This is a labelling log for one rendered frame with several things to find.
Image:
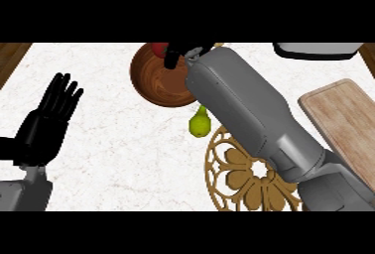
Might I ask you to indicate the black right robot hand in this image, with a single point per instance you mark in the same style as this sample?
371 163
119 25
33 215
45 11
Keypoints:
172 53

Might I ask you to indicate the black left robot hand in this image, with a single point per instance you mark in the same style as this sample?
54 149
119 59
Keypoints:
42 127

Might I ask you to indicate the red tomato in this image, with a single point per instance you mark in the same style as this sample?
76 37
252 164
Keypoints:
159 49

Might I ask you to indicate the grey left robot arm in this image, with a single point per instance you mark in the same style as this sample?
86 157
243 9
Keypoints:
23 191

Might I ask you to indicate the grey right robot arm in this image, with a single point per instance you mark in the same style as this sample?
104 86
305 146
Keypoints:
255 112

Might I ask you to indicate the brown wooden bowl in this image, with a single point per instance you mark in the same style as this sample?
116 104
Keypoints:
159 81

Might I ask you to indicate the round tan cutout placemat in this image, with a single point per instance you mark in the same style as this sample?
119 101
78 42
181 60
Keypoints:
244 178

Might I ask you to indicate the green pear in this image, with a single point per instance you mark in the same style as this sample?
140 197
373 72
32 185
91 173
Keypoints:
200 122

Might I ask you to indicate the white and black appliance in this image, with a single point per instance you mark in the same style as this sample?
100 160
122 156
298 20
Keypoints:
318 49

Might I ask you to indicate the pale wooden cutting board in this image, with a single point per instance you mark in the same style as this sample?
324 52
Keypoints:
345 122

